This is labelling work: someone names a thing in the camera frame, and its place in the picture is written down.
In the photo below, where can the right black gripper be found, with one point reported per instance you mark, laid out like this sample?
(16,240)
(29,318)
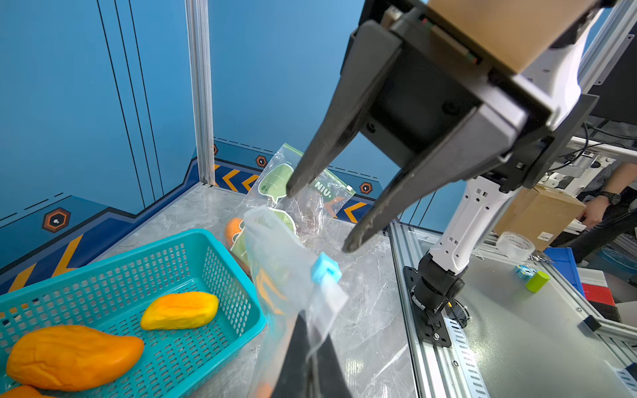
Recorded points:
(439,88)

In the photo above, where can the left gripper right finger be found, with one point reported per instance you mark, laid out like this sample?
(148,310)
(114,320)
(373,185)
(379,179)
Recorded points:
(328,378)

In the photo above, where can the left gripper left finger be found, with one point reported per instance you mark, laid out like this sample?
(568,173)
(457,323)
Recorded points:
(294,379)

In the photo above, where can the clear blue-zip bag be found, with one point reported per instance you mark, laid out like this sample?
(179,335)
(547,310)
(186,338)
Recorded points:
(289,279)

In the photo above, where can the slim yellow mango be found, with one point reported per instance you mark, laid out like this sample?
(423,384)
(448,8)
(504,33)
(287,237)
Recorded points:
(180,311)

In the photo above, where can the clear green-zip bag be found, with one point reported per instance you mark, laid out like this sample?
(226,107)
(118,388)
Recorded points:
(305,213)

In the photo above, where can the yellow top mango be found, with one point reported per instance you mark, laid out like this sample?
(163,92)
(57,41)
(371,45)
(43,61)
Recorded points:
(72,358)

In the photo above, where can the smooth orange basket mango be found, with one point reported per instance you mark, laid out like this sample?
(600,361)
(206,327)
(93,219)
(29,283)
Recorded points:
(23,392)

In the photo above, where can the person's forearm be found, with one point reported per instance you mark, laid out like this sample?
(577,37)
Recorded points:
(619,180)

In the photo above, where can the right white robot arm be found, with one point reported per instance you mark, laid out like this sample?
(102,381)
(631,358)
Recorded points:
(440,271)

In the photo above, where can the teal plastic basket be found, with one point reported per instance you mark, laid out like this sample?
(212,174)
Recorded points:
(112,295)

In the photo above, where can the cardboard box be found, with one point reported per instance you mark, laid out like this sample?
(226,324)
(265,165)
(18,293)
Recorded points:
(540,215)

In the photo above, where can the clear tape roll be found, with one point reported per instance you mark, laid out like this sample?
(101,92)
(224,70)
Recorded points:
(515,246)

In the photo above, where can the green cylinder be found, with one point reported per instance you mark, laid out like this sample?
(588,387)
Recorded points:
(538,280)

